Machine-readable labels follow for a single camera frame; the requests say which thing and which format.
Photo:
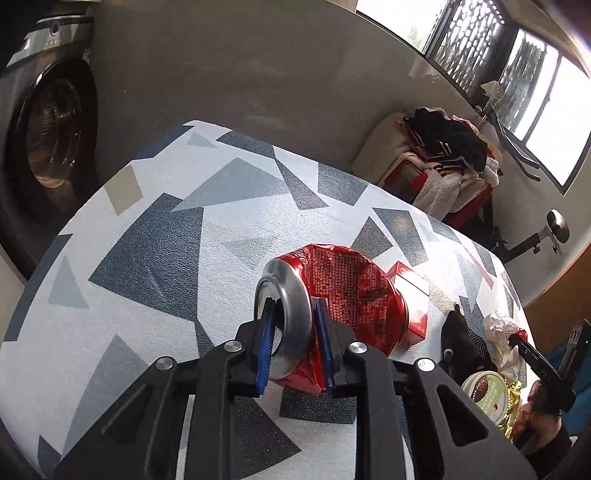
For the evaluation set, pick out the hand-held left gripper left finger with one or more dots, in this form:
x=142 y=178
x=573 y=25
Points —
x=264 y=341

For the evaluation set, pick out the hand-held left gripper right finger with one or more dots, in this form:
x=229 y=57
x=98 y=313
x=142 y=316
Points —
x=325 y=346

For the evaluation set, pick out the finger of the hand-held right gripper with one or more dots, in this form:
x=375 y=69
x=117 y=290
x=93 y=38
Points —
x=540 y=364

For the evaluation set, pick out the crushed red soda can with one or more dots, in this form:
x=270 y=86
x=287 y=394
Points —
x=351 y=295

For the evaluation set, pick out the crumpled white paper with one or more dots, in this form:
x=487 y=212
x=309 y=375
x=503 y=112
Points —
x=501 y=330

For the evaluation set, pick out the green and white yogurt cup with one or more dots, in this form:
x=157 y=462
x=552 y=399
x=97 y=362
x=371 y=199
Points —
x=485 y=392

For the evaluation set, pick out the black cloth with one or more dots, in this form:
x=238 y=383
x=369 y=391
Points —
x=461 y=346

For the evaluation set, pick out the red and white cigarette box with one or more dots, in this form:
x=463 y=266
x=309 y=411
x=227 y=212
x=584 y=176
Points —
x=411 y=295

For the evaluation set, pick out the black exercise bike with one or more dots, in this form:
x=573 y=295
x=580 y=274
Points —
x=556 y=224

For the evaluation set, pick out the geometric patterned tablecloth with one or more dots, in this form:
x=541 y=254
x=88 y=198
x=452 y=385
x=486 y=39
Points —
x=152 y=258

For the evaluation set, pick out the white fleece garment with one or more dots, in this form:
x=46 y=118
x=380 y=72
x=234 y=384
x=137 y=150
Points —
x=438 y=189

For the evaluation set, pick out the cream throw blanket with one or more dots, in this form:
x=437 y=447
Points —
x=383 y=143

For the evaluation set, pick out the black striped jacket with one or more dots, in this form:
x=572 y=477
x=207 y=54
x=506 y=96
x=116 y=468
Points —
x=452 y=134

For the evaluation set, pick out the white rag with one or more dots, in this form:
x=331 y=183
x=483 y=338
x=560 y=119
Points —
x=489 y=87

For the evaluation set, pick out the patterned window grille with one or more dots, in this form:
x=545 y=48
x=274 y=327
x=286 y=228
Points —
x=471 y=32
x=524 y=78

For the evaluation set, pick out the grey front-load washing machine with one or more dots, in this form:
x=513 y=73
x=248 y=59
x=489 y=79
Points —
x=51 y=134

